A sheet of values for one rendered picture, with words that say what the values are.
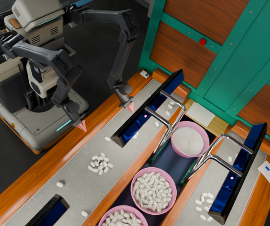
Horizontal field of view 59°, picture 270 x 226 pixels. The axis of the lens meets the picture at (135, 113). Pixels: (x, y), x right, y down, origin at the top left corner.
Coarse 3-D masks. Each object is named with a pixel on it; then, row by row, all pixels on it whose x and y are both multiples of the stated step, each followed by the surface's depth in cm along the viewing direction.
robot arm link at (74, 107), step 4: (68, 96) 136; (52, 100) 131; (64, 100) 136; (68, 100) 131; (72, 100) 129; (56, 104) 133; (60, 104) 135; (64, 104) 131; (68, 104) 128; (72, 104) 129; (76, 104) 130; (68, 108) 129; (72, 108) 129; (76, 108) 130; (72, 112) 129; (76, 112) 130
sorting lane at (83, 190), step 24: (144, 96) 177; (120, 120) 162; (96, 144) 149; (144, 144) 155; (72, 168) 138; (96, 168) 141; (120, 168) 143; (48, 192) 129; (72, 192) 131; (96, 192) 133; (24, 216) 121; (72, 216) 125
